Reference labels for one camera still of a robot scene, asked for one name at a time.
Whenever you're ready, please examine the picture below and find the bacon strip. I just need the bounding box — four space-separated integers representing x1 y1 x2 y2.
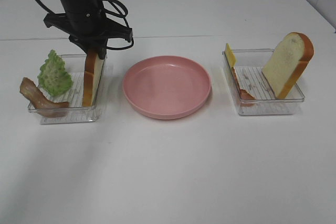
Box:
19 77 69 118
231 67 255 107

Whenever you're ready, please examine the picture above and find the clear right plastic tray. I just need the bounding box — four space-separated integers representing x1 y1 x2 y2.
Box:
222 49 305 116

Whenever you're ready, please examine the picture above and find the clear plastic tray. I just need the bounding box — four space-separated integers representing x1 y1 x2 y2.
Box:
28 54 110 124
222 49 305 116

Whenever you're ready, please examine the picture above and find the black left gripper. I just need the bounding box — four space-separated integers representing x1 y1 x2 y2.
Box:
44 12 133 60

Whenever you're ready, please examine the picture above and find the yellow cheese slice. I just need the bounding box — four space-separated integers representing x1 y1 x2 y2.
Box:
224 43 236 68

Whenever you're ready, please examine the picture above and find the green lettuce leaf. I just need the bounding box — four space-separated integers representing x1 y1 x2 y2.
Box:
37 50 73 96

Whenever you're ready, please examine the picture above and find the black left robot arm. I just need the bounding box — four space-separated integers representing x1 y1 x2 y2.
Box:
44 0 134 59

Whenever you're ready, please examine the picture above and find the pink plate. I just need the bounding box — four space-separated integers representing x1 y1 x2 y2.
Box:
122 56 212 120

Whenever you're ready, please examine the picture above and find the bread slice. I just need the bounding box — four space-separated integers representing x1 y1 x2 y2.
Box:
262 32 314 99
82 49 104 107

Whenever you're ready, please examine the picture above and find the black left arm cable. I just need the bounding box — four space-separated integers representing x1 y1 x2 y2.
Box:
12 0 135 51

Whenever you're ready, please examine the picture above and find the clear left plastic tray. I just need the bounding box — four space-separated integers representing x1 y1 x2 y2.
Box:
28 54 110 124

